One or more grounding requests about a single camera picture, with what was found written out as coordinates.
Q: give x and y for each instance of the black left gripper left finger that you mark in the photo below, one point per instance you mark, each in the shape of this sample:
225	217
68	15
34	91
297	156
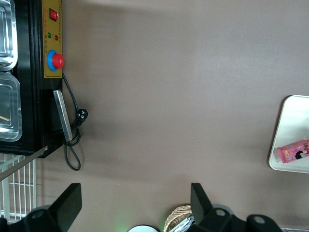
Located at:
67	207

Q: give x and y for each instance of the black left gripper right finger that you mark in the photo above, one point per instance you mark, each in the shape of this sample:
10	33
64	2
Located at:
202	210

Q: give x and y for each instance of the beige plastic tray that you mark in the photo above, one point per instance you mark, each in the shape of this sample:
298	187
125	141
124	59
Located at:
292	116

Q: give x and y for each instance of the aluminium foil container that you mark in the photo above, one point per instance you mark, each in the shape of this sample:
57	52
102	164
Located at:
184	224

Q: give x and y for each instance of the light wicker basket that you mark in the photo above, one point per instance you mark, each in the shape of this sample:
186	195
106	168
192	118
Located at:
175	215

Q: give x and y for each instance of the black sealing machine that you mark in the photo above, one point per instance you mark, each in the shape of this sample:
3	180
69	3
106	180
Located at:
31	108

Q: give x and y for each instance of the pink snack packet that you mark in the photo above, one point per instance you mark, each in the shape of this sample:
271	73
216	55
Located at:
295	153

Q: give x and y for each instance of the small wooden stick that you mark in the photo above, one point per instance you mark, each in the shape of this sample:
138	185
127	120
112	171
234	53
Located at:
4	118

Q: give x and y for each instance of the metal food container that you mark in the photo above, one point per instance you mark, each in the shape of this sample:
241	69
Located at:
9	106
7	31

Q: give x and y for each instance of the red emergency stop button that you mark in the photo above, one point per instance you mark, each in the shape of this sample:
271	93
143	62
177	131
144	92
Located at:
56	61

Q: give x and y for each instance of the yellow control panel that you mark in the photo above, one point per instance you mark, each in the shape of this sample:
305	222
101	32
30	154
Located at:
53	29

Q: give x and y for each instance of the red rocker switch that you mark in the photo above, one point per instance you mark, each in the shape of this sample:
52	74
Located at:
53	14

